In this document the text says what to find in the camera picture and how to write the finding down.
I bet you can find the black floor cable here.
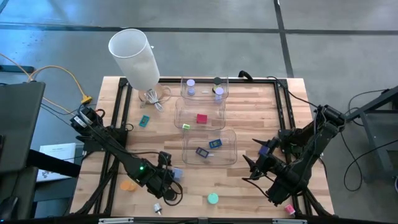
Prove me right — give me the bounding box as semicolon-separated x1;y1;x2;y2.
341;118;398;193

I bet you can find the yellow extension cable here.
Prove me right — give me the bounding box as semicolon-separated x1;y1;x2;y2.
27;64;94;106
0;52;75;116

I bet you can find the black floor strip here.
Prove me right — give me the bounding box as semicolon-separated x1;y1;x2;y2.
0;64;35;74

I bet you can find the white shade table lamp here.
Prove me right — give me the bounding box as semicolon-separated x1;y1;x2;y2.
108;27;172;104

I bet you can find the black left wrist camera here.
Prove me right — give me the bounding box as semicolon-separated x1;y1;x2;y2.
157;151;172;166

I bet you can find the white booklet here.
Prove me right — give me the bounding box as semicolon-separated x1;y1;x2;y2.
36;142;77;183

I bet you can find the pink car USB charger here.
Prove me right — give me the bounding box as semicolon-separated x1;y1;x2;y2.
284;203;297;217

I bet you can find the silver mounting bracket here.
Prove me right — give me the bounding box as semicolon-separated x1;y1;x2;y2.
272;218;307;224
98;217;135;224

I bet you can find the black hourglass yellow sand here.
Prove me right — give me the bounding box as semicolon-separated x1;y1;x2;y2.
212;77;223;94

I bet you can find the black table power cable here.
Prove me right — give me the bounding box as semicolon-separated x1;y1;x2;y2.
266;75;389;110

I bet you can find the clear plastic bin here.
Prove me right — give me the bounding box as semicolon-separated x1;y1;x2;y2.
182;129;238;166
180;75;230;101
174;97;227;131

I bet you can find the light blue wall charger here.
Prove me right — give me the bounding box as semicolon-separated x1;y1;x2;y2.
172;167;185;182

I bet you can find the orange hourglass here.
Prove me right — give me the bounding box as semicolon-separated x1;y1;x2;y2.
120;179;138;192

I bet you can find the bundled white lamp cable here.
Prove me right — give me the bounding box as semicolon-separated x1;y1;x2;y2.
141;88;165;112

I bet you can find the purple digital timer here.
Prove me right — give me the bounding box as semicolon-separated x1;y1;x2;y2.
195;147;210;159

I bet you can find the black metal stand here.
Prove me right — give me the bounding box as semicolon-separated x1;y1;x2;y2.
346;85;398;184

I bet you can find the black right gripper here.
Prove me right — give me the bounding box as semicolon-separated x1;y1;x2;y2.
242;139;292;184

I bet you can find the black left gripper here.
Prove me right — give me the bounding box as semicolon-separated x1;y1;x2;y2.
144;162;183;200

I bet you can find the teal hourglass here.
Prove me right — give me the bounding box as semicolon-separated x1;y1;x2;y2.
206;192;220;205

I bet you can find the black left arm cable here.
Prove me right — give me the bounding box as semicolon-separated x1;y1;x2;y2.
163;182;184;207

